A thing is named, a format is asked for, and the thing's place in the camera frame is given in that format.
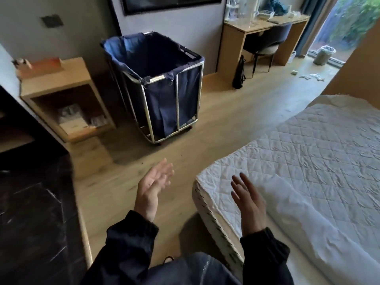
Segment person's right hand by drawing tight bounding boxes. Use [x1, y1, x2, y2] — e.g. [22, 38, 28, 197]
[231, 172, 269, 237]

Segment person's left hand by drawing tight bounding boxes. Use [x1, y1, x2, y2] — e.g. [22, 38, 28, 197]
[133, 158, 175, 223]

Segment white duvet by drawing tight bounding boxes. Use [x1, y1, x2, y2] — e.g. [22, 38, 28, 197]
[258, 175, 380, 276]

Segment navy blue fabric laundry bag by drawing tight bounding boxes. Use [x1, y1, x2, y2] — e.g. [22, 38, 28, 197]
[101, 32, 204, 141]

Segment chrome metal cart frame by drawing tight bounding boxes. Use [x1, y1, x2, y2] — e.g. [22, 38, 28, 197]
[101, 31, 205, 146]

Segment person's left forearm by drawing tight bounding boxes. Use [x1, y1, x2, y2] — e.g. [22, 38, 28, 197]
[80, 210, 160, 285]

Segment person's right forearm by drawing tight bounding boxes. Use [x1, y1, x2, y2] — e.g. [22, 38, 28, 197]
[239, 228, 295, 285]

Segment quilted white mattress pad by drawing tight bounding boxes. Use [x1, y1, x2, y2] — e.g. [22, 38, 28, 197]
[195, 94, 380, 285]

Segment dark grey backpack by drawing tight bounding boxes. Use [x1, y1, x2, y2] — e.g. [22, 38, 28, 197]
[232, 55, 246, 89]

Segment small wooden side table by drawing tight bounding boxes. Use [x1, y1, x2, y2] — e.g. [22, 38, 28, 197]
[19, 57, 116, 143]

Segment white paper scraps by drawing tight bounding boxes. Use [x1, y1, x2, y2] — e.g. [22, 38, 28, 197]
[299, 73, 326, 82]

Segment orange tray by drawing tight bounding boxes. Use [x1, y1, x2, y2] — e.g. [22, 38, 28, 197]
[16, 57, 65, 80]

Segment grey waste bin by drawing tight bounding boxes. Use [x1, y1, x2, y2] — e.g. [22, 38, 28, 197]
[313, 45, 336, 66]

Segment light wooden desk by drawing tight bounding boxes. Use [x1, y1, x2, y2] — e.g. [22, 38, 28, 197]
[216, 14, 311, 84]

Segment black metal chair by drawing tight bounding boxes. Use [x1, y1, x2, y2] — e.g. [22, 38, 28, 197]
[243, 22, 293, 79]

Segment light wooden cabinet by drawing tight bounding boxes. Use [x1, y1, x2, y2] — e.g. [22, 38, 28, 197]
[322, 23, 380, 110]

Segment blue grey curtain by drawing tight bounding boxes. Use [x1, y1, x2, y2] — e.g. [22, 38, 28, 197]
[295, 0, 340, 59]

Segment clear acrylic organizer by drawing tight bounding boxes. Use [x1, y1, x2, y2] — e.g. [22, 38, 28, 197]
[224, 0, 259, 23]

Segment blue crumpled garment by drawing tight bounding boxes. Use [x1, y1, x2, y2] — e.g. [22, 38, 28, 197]
[261, 0, 290, 14]

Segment large glass window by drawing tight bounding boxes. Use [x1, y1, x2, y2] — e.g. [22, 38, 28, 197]
[308, 0, 380, 63]

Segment black wall television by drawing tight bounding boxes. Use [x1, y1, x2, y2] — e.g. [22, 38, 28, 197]
[122, 0, 223, 16]

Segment dark wall switch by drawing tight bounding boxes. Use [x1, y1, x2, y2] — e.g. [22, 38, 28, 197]
[40, 14, 64, 28]

